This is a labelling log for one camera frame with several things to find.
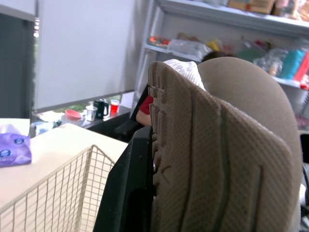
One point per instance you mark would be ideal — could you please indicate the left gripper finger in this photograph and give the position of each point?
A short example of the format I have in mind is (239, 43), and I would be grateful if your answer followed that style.
(130, 183)

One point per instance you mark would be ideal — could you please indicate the white shoe with tan sole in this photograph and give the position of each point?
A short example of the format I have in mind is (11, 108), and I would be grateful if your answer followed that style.
(217, 157)

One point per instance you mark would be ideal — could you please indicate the person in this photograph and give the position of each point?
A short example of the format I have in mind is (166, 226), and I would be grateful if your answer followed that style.
(144, 108)

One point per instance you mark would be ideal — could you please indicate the clear cup with red drink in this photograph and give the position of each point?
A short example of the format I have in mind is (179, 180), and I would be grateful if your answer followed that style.
(115, 107)

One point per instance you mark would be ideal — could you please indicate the white cup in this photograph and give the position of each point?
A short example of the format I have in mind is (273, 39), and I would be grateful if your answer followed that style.
(91, 113)

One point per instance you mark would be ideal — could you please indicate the black kettle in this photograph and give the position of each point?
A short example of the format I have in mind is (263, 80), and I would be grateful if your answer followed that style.
(101, 108)

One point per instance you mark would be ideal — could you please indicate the pink bowl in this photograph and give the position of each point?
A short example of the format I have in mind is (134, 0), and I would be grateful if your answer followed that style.
(73, 115)

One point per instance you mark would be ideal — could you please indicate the purple tissue pack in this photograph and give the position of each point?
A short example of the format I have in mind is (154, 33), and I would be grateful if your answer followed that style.
(14, 147)

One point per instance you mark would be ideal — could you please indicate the clear plastic bag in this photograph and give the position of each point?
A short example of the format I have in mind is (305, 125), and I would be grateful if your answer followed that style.
(188, 49)

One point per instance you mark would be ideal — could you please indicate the beige office chair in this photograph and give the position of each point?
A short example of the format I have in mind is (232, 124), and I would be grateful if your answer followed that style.
(243, 84)

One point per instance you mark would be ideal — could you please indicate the white metal shelf rack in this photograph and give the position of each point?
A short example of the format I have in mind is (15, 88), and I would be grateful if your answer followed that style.
(159, 21)

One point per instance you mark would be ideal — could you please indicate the teal bottle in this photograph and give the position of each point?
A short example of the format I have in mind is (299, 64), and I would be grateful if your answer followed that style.
(292, 64)

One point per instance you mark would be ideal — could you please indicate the cardboard box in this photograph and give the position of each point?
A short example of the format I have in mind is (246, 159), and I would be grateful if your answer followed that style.
(251, 5)

